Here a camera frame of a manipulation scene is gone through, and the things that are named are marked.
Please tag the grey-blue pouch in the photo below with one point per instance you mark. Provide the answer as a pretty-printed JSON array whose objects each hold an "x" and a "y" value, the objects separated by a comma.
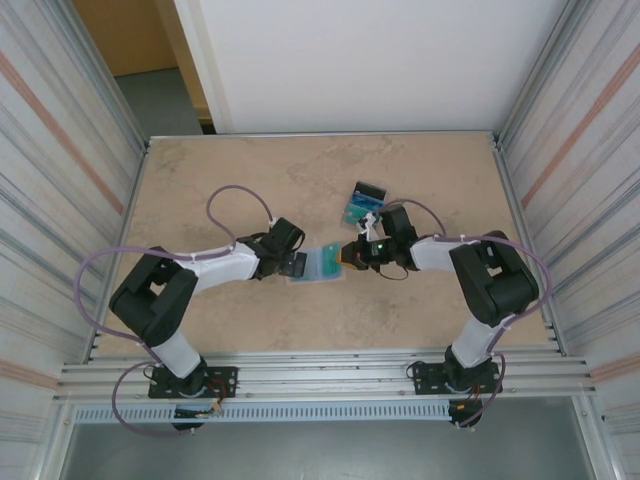
[{"x": 300, "y": 282}]

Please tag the black credit card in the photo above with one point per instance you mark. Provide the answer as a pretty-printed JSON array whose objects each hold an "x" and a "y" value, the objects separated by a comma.
[{"x": 372, "y": 189}]

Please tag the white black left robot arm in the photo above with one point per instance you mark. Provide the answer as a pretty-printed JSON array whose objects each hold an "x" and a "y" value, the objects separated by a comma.
[{"x": 220, "y": 262}]

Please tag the black mounting clamp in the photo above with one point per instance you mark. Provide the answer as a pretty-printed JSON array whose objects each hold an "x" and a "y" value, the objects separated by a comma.
[
  {"x": 187, "y": 426},
  {"x": 457, "y": 416}
]

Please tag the wooden door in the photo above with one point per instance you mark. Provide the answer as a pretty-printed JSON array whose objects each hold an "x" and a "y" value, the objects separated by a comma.
[{"x": 125, "y": 35}]

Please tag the aluminium rail beam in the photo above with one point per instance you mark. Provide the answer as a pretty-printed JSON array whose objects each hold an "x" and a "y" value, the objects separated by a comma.
[{"x": 325, "y": 372}]

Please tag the thin aluminium table edge rail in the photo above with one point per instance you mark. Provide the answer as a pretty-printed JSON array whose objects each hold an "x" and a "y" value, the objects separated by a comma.
[{"x": 320, "y": 134}]

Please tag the aluminium table side rail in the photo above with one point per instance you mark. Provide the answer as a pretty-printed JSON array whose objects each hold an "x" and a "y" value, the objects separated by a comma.
[
  {"x": 132, "y": 200},
  {"x": 515, "y": 200}
]

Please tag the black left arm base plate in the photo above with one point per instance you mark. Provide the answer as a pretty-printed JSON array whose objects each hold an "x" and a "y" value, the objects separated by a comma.
[{"x": 227, "y": 372}]

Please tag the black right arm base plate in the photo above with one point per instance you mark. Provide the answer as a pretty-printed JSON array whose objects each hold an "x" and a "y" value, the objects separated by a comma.
[{"x": 425, "y": 380}]

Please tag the white door frame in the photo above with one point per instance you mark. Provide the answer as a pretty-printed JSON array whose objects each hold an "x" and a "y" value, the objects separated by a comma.
[{"x": 210, "y": 75}]

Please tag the aluminium frame post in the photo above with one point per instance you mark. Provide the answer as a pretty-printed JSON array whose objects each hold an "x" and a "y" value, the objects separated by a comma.
[
  {"x": 107, "y": 85},
  {"x": 532, "y": 85}
]

